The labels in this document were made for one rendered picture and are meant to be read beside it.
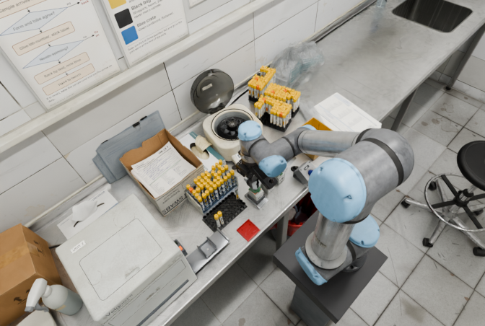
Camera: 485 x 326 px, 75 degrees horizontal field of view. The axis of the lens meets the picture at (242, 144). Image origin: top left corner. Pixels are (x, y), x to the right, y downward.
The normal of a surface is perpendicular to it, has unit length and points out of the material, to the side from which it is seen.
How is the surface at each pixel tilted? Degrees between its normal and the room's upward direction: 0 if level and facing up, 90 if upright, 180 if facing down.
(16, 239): 2
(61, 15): 92
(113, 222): 0
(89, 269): 0
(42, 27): 94
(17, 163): 90
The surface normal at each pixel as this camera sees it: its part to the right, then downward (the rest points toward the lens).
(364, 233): 0.09, -0.64
